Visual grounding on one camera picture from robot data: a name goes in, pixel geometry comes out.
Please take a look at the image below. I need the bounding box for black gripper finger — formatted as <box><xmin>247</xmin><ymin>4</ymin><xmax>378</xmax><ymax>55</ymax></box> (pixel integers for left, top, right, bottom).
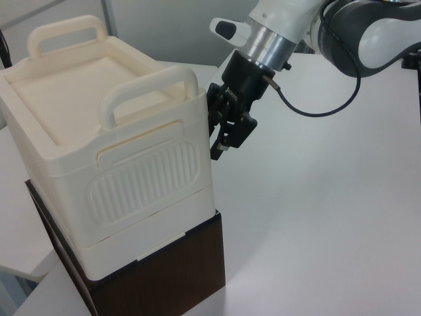
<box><xmin>206</xmin><ymin>83</ymin><xmax>233</xmax><ymax>162</ymax></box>
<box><xmin>222</xmin><ymin>111</ymin><xmax>258</xmax><ymax>151</ymax></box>

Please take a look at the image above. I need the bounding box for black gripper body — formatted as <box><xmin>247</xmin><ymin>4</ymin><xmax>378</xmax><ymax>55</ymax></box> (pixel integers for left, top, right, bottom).
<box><xmin>220</xmin><ymin>49</ymin><xmax>276</xmax><ymax>115</ymax></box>

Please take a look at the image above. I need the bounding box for cream plastic storage cabinet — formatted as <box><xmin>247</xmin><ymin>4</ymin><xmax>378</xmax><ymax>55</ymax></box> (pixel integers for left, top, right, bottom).
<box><xmin>0</xmin><ymin>14</ymin><xmax>216</xmax><ymax>280</ymax></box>

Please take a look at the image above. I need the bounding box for dark brown wooden box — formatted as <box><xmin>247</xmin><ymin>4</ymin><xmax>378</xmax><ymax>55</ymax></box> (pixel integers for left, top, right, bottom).
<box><xmin>24</xmin><ymin>179</ymin><xmax>226</xmax><ymax>316</ymax></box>

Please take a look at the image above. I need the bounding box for black clamp stand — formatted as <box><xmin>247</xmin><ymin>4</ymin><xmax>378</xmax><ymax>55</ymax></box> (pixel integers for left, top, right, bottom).
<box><xmin>400</xmin><ymin>49</ymin><xmax>421</xmax><ymax>70</ymax></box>

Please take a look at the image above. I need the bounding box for black tripod leg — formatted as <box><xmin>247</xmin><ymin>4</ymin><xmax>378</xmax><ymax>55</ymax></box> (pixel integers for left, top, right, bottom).
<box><xmin>0</xmin><ymin>28</ymin><xmax>14</xmax><ymax>70</ymax></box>

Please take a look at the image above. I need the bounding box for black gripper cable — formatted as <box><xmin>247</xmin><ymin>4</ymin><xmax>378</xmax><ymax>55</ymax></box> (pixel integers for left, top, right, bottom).
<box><xmin>262</xmin><ymin>0</ymin><xmax>362</xmax><ymax>118</ymax></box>

